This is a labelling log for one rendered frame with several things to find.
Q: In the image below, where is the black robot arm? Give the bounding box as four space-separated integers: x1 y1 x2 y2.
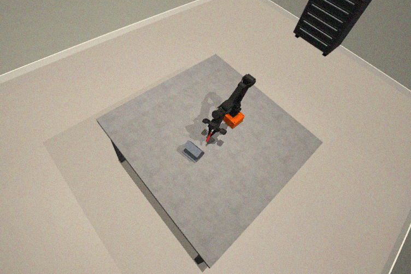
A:
208 74 256 130

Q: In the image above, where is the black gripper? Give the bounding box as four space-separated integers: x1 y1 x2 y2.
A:
202 119 227 137

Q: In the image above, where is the grey sloped panel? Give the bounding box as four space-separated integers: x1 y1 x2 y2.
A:
182 140 205 163

